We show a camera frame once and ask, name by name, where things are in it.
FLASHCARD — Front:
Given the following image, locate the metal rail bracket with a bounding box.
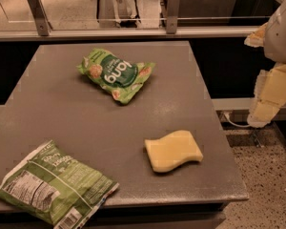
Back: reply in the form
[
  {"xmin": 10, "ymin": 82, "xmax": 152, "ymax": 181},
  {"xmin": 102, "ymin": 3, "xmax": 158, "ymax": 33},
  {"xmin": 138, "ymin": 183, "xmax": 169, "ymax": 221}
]
[
  {"xmin": 27, "ymin": 0, "xmax": 51, "ymax": 36},
  {"xmin": 166, "ymin": 0, "xmax": 180, "ymax": 34}
]

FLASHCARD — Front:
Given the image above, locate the yellow wavy sponge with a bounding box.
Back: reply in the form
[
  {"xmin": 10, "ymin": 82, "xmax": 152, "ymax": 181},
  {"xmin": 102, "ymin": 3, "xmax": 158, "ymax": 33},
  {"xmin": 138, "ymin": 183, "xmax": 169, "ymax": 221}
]
[{"xmin": 145, "ymin": 130, "xmax": 203, "ymax": 173}]

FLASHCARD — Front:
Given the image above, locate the right metal rail bracket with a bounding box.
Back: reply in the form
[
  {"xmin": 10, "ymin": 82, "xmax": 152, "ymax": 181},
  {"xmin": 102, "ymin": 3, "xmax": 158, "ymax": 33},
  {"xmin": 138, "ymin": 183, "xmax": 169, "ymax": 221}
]
[{"xmin": 166, "ymin": 0, "xmax": 180, "ymax": 34}]

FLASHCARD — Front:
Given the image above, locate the white cable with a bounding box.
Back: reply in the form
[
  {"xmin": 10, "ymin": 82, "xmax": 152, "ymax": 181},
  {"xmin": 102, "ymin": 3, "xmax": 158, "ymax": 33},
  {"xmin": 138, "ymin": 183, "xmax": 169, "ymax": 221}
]
[{"xmin": 222, "ymin": 111, "xmax": 251, "ymax": 128}]

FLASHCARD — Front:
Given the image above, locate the green snack bag nutrition label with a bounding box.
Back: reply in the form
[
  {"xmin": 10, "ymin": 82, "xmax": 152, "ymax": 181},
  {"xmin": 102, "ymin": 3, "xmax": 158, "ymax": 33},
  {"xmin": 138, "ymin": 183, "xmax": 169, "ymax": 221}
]
[{"xmin": 0, "ymin": 140, "xmax": 118, "ymax": 229}]

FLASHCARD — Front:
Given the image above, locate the grey metal rail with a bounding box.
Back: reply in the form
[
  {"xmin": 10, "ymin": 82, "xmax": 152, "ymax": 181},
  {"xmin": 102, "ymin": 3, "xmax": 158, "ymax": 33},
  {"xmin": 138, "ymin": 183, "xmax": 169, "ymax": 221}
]
[{"xmin": 0, "ymin": 26, "xmax": 258, "ymax": 41}]

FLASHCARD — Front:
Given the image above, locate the green rice chip bag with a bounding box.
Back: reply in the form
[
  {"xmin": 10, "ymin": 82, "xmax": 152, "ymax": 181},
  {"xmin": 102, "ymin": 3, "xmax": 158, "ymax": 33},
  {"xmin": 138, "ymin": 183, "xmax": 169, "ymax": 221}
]
[{"xmin": 77, "ymin": 49, "xmax": 155, "ymax": 105}]

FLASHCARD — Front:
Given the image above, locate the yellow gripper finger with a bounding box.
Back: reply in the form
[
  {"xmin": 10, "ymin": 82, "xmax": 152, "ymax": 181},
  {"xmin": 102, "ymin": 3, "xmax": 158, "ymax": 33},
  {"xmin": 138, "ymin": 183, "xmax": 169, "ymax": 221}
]
[
  {"xmin": 244, "ymin": 23, "xmax": 267, "ymax": 48},
  {"xmin": 247, "ymin": 63, "xmax": 286, "ymax": 128}
]

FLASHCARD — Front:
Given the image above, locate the left metal rail bracket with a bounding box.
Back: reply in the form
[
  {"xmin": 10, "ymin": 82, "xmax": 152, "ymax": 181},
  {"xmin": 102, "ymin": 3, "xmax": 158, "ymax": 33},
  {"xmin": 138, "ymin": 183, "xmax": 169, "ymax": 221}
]
[{"xmin": 27, "ymin": 0, "xmax": 51, "ymax": 36}]

